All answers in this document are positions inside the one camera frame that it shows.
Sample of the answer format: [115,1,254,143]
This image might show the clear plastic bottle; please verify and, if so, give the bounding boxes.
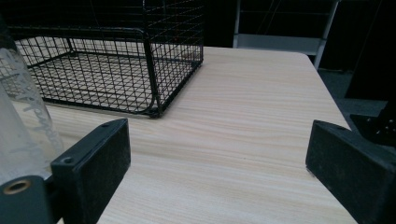
[0,18,64,186]

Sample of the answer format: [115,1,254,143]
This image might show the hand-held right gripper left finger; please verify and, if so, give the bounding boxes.
[50,118,132,224]

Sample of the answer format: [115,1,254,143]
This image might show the grey metal stand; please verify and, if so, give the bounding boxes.
[233,0,340,71]

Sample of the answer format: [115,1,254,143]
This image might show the black wire basket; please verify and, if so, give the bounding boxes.
[6,0,205,119]

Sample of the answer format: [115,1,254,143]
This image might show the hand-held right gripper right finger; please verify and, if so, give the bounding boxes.
[304,119,396,224]

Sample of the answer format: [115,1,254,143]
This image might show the black stand base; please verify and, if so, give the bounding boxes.
[348,99,396,147]

